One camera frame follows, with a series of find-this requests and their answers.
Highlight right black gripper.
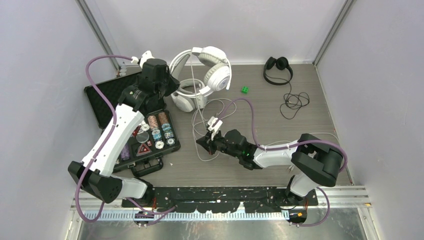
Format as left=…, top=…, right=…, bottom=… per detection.
left=197, top=127, right=242, bottom=159

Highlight white headphone cable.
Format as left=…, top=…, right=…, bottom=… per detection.
left=189, top=49, right=340, bottom=174

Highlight white round gaming headphones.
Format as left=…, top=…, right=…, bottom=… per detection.
left=168, top=46, right=233, bottom=97

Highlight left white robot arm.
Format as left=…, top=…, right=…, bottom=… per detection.
left=68, top=58, right=179, bottom=207

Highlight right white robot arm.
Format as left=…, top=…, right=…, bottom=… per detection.
left=195, top=129, right=347, bottom=205

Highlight white grey angular headphones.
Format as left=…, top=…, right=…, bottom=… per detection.
left=170, top=78, right=208, bottom=113

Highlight black small headphones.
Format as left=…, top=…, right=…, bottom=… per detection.
left=262, top=56, right=311, bottom=120

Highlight green toy brick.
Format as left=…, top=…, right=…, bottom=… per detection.
left=240, top=86, right=249, bottom=94

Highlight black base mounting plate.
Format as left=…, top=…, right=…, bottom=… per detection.
left=121, top=186, right=319, bottom=215

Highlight black poker chip case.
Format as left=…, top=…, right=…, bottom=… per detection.
left=84, top=72, right=181, bottom=177

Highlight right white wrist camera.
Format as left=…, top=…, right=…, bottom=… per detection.
left=207, top=116, right=223, bottom=140

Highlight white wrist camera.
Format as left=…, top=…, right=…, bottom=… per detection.
left=131, top=50, right=155, bottom=69
left=207, top=116, right=223, bottom=140

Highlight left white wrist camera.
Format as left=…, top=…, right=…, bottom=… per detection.
left=131, top=50, right=155, bottom=69

